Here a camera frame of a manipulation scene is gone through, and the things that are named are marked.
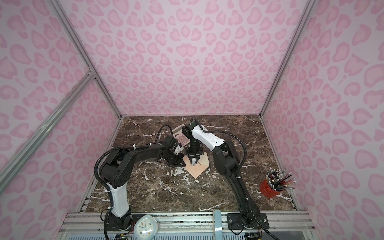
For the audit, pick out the red pencil cup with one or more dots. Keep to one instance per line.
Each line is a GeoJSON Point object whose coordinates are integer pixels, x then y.
{"type": "Point", "coordinates": [276, 182]}

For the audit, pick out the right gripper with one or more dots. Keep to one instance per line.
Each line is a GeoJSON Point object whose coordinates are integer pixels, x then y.
{"type": "Point", "coordinates": [190, 155]}

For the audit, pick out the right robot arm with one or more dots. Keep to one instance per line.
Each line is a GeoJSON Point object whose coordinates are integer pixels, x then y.
{"type": "Point", "coordinates": [227, 163]}

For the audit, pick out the white desk clock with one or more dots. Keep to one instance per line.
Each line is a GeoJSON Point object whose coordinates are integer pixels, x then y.
{"type": "Point", "coordinates": [146, 228]}

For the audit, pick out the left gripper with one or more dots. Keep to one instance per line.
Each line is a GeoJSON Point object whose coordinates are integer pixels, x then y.
{"type": "Point", "coordinates": [178, 162]}

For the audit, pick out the aluminium frame strut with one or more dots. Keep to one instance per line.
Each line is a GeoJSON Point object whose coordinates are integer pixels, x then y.
{"type": "Point", "coordinates": [295, 39]}
{"type": "Point", "coordinates": [78, 45]}

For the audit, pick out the peach envelope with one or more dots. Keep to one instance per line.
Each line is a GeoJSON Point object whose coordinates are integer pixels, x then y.
{"type": "Point", "coordinates": [199, 167]}

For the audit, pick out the aluminium frame strut right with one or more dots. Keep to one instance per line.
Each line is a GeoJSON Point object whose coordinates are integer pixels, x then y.
{"type": "Point", "coordinates": [295, 39]}

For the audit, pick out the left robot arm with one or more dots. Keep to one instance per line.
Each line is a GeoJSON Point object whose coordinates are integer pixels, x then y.
{"type": "Point", "coordinates": [113, 170]}

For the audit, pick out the aluminium diagonal frame bar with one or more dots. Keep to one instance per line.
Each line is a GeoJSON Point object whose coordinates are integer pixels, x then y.
{"type": "Point", "coordinates": [29, 148]}

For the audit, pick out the light blue tape strip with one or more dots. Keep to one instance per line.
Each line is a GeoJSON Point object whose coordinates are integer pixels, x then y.
{"type": "Point", "coordinates": [217, 225]}

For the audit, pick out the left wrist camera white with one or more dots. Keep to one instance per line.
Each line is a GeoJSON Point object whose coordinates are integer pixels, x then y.
{"type": "Point", "coordinates": [179, 148]}

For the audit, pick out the pink calculator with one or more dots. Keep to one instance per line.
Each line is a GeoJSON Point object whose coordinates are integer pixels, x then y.
{"type": "Point", "coordinates": [178, 134]}

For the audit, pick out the aluminium frame strut left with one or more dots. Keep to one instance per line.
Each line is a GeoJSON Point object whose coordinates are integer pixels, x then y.
{"type": "Point", "coordinates": [78, 45]}

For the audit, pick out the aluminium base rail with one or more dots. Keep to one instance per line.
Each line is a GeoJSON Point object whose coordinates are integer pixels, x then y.
{"type": "Point", "coordinates": [285, 225]}

